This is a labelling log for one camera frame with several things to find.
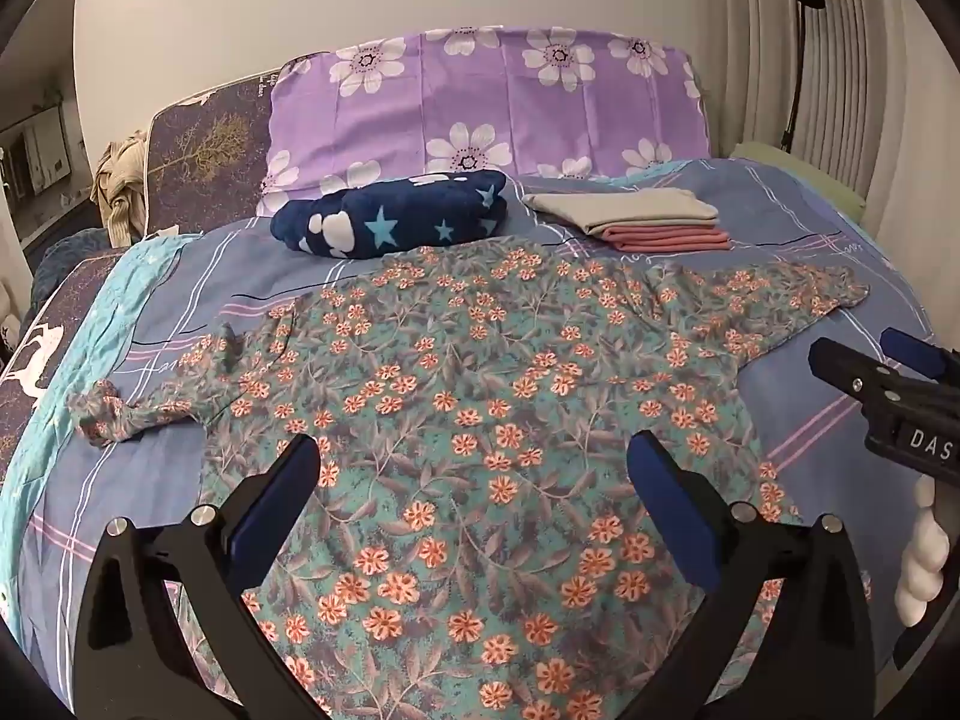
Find dark blue quilted cushion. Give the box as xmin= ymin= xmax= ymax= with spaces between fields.
xmin=26 ymin=229 xmax=113 ymax=301

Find navy star print blanket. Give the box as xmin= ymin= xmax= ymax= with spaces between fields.
xmin=270 ymin=169 xmax=509 ymax=260

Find floral print shirt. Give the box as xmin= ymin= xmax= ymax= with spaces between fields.
xmin=66 ymin=235 xmax=871 ymax=720

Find green pillow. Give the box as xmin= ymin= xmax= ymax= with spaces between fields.
xmin=731 ymin=139 xmax=867 ymax=218

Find pink folded cloth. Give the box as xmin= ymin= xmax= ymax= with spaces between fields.
xmin=592 ymin=223 xmax=730 ymax=254

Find cream pleated curtain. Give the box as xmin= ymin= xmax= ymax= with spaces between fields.
xmin=701 ymin=0 xmax=960 ymax=241

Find dark deer print blanket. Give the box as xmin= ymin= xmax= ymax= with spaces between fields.
xmin=0 ymin=240 xmax=143 ymax=466

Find blue plaid bed sheet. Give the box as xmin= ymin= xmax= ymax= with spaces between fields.
xmin=0 ymin=157 xmax=946 ymax=720

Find folded beige and pink cloths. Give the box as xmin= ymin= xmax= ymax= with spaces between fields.
xmin=521 ymin=187 xmax=721 ymax=236

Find purple floral pillow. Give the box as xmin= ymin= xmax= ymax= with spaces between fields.
xmin=257 ymin=26 xmax=712 ymax=217

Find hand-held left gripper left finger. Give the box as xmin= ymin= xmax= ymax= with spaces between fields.
xmin=75 ymin=433 xmax=331 ymax=720

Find dark tree print pillow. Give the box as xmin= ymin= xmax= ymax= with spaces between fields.
xmin=142 ymin=52 xmax=331 ymax=241

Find person's right hand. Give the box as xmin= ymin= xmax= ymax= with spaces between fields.
xmin=895 ymin=476 xmax=952 ymax=628

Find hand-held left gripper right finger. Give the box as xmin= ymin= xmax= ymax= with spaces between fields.
xmin=627 ymin=429 xmax=878 ymax=720

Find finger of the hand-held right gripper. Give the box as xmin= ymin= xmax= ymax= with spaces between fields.
xmin=808 ymin=337 xmax=908 ymax=412
xmin=881 ymin=327 xmax=960 ymax=385

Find beige clothes pile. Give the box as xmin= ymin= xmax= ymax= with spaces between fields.
xmin=90 ymin=131 xmax=151 ymax=247

